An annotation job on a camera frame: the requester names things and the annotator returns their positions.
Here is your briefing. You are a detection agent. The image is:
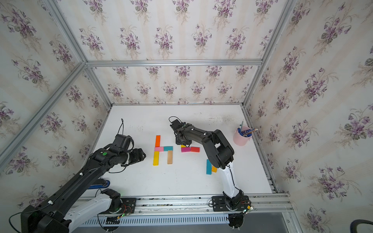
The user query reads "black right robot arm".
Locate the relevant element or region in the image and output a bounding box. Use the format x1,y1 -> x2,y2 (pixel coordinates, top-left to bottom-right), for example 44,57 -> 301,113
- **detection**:
170,118 -> 244,210

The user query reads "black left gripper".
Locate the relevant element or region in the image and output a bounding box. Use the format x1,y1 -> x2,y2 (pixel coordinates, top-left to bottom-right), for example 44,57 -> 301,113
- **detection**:
119,148 -> 148,167

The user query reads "magenta block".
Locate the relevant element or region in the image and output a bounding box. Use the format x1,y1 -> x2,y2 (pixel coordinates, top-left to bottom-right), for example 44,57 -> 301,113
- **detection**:
181,147 -> 191,152

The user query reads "red block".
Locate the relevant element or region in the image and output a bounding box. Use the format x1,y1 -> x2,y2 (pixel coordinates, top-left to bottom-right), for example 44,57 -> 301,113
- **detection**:
190,147 -> 200,152

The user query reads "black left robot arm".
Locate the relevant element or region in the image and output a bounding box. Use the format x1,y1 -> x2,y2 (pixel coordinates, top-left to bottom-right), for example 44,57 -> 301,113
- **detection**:
20,134 -> 146,233

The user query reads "teal block group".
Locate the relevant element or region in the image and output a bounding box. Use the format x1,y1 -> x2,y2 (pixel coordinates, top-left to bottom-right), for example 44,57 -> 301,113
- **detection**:
163,146 -> 173,151
206,159 -> 212,175

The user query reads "blue object behind arm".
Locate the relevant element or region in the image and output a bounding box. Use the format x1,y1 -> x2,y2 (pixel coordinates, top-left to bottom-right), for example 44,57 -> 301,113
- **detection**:
88,179 -> 111,189

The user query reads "pink pen cup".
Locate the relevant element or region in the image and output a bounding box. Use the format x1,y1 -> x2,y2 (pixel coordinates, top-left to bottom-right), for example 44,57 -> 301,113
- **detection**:
233,126 -> 251,146

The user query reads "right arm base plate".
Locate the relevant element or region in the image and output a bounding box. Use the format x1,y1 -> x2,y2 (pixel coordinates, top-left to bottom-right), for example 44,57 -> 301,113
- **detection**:
211,195 -> 253,212

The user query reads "white vent grille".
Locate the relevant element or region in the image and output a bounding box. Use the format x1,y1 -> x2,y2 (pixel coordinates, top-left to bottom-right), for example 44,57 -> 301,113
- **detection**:
81,214 -> 229,228

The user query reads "aluminium front rail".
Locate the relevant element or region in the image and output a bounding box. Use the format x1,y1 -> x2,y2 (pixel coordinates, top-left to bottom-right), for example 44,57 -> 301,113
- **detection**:
51,192 -> 293,218

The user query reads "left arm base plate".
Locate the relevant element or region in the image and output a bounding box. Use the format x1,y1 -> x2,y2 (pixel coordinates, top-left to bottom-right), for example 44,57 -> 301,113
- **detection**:
100,198 -> 137,215

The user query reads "natural wood block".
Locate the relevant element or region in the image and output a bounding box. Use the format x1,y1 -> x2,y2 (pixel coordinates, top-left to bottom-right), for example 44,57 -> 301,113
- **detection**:
167,150 -> 173,165

